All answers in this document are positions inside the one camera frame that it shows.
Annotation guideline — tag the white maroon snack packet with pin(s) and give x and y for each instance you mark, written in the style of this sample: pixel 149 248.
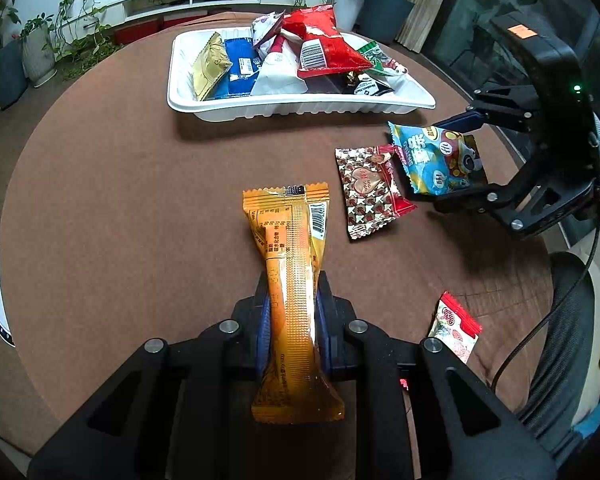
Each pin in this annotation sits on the white maroon snack packet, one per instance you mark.
pixel 267 25

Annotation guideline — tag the green snack packet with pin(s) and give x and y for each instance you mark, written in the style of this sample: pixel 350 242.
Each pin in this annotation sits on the green snack packet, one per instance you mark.
pixel 380 57

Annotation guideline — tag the blue cartoon snack packet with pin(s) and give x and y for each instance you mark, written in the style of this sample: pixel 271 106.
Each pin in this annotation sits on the blue cartoon snack packet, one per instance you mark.
pixel 425 160

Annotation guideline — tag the small white red packet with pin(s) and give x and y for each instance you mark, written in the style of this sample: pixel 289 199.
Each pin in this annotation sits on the small white red packet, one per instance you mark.
pixel 452 330

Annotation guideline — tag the plain blue snack packet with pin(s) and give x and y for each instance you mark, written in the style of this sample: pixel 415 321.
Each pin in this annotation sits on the plain blue snack packet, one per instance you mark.
pixel 237 67

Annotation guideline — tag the white plastic tray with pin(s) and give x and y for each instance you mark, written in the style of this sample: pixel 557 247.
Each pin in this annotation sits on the white plastic tray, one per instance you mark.
pixel 280 107

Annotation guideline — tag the wooden slatted panel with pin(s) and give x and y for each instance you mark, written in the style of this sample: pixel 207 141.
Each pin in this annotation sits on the wooden slatted panel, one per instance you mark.
pixel 430 5

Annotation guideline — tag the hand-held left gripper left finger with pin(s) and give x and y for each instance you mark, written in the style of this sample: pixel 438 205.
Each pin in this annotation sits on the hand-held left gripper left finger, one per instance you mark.
pixel 262 330

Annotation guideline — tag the black snack packet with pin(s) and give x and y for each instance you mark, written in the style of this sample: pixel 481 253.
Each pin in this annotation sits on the black snack packet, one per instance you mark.
pixel 325 85

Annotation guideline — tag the brown heart-patterned snack packet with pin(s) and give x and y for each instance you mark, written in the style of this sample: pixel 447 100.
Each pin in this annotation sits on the brown heart-patterned snack packet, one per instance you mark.
pixel 365 195

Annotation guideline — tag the orange snack bar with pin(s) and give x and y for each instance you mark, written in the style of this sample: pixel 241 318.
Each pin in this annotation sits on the orange snack bar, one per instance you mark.
pixel 290 260

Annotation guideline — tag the white plant pot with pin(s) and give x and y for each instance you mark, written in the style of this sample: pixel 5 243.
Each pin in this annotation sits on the white plant pot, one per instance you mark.
pixel 39 60
pixel 347 10

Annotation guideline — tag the grey mesh chair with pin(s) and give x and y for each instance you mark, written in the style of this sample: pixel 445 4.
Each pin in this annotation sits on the grey mesh chair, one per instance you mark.
pixel 565 350

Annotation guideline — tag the dark blue plant pot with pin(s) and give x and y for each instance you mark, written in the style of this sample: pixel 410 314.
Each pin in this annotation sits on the dark blue plant pot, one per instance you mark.
pixel 2 77
pixel 385 17

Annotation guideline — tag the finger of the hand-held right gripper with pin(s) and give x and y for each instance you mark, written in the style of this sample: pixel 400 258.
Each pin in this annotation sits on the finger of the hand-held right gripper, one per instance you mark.
pixel 480 200
pixel 460 121

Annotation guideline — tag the thin red snack packet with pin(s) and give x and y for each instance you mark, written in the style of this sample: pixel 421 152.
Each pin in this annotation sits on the thin red snack packet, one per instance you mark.
pixel 402 202

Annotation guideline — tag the golden yellow snack packet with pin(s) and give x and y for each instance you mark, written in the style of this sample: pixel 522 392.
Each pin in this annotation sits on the golden yellow snack packet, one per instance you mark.
pixel 210 65

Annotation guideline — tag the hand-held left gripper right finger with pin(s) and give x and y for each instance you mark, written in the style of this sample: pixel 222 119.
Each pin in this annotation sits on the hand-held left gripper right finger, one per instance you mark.
pixel 325 330

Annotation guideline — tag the large red snack packet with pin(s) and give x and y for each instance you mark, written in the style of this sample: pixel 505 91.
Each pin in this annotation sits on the large red snack packet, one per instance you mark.
pixel 325 40

